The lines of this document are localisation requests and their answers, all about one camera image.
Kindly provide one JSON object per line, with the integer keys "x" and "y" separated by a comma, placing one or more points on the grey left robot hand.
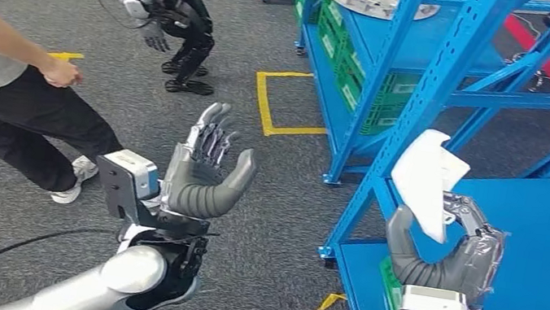
{"x": 194, "y": 185}

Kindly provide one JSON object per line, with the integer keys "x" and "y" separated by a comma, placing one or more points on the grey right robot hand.
{"x": 477, "y": 260}

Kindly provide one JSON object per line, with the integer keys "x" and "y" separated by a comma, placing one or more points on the white triangular plastic part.
{"x": 423, "y": 181}

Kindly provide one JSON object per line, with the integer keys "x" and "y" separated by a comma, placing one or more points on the black humanoid robot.
{"x": 183, "y": 4}

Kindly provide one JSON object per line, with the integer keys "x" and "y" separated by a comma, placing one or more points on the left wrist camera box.
{"x": 126, "y": 181}

